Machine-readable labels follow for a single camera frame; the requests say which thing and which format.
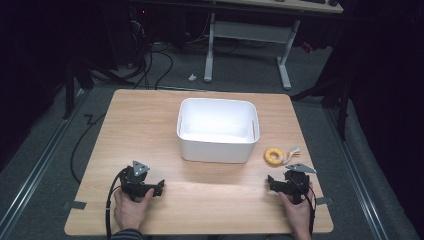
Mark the metal floor rail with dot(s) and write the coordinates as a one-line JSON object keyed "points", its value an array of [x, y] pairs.
{"points": [[36, 166], [360, 180]]}

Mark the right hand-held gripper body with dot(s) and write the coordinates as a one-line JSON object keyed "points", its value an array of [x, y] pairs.
{"points": [[295, 183]]}

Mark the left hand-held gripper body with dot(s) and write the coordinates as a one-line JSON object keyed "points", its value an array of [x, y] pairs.
{"points": [[135, 183]]}

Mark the person's left hand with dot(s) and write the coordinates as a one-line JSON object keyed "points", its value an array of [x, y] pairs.
{"points": [[130, 213]]}

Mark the dark computer tower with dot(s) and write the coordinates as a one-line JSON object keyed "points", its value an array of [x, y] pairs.
{"points": [[133, 36]]}

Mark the white-framed desk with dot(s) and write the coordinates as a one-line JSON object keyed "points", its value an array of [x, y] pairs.
{"points": [[250, 31]]}

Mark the white crumpled paper scrap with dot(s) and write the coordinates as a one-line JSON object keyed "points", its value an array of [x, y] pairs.
{"points": [[192, 77]]}

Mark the grey tape strip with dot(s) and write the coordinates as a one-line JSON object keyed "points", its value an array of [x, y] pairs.
{"points": [[76, 205], [324, 200]]}

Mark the person's right hand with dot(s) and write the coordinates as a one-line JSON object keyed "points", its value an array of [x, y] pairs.
{"points": [[301, 216]]}

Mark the black metal stand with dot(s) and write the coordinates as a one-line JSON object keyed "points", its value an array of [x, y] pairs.
{"points": [[341, 110], [70, 93]]}

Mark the white plastic bin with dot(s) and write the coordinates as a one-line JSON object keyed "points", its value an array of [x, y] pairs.
{"points": [[216, 150]]}

